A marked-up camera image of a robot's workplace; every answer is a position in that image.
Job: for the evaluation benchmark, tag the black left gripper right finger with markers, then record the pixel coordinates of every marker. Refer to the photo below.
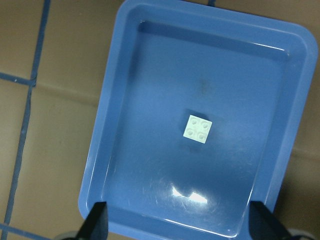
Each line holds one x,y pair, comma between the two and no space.
263,225

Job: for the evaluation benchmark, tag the white block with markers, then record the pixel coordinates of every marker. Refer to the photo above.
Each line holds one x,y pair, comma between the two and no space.
197,129

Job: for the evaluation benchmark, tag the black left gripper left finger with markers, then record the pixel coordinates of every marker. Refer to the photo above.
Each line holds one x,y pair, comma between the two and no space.
95,226

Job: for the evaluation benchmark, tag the blue plastic tray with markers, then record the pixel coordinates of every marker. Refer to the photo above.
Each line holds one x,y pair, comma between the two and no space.
169,59

